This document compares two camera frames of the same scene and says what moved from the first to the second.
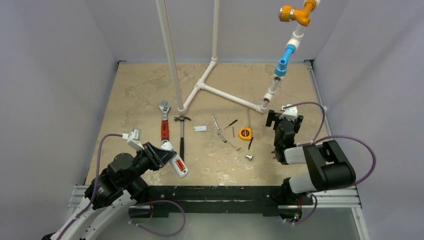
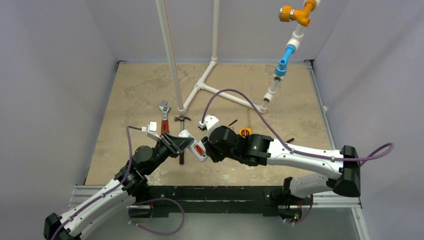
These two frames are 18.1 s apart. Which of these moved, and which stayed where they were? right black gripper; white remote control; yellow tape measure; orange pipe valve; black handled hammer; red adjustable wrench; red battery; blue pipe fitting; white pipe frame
Moved: right black gripper; white remote control; red battery
Stayed: black handled hammer; red adjustable wrench; orange pipe valve; white pipe frame; yellow tape measure; blue pipe fitting
